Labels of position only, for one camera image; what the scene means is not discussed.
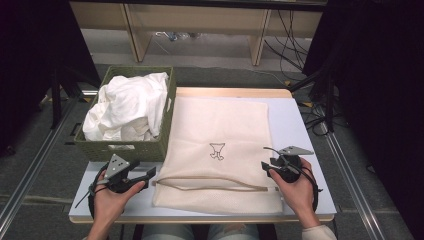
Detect clear clutter under desk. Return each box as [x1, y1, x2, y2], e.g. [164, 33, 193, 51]
[154, 31, 202, 43]

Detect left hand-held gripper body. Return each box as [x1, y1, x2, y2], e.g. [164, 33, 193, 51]
[103, 153, 148, 195]

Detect person's legs in jeans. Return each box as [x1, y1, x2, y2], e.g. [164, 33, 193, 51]
[141, 223, 261, 240]

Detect black metal stand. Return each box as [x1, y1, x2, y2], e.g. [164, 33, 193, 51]
[288, 64, 338, 134]
[49, 64, 102, 130]

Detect aluminium floor rail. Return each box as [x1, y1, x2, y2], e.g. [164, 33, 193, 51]
[0, 89, 99, 231]
[318, 121, 389, 240]

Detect person's left hand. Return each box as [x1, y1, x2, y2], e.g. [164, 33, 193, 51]
[92, 180, 146, 232]

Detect dark curtain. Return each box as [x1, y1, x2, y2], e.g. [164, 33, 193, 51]
[302, 0, 424, 240]
[0, 0, 102, 158]

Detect black cables on floor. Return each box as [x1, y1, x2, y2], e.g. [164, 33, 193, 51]
[298, 99, 349, 138]

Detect cream mesh laundry bag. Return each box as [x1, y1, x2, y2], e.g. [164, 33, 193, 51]
[151, 96, 284, 215]

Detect green woven basket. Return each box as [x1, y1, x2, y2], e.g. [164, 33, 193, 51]
[73, 65, 177, 163]

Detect light wooden desk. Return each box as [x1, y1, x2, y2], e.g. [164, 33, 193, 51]
[69, 0, 325, 67]

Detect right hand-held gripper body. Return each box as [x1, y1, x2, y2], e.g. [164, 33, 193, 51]
[269, 145, 315, 184]

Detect white garment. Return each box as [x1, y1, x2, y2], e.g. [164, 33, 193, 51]
[82, 72, 170, 142]

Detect white table sheet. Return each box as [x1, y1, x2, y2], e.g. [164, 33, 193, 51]
[68, 96, 338, 217]

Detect person's right hand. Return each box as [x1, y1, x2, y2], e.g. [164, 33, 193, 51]
[268, 157, 318, 228]

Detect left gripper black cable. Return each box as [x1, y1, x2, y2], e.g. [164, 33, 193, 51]
[74, 162, 111, 219]

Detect hanging black cables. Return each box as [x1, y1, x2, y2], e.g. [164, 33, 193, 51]
[263, 9, 310, 73]

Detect small wooden table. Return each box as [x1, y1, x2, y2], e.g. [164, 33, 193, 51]
[68, 87, 336, 225]

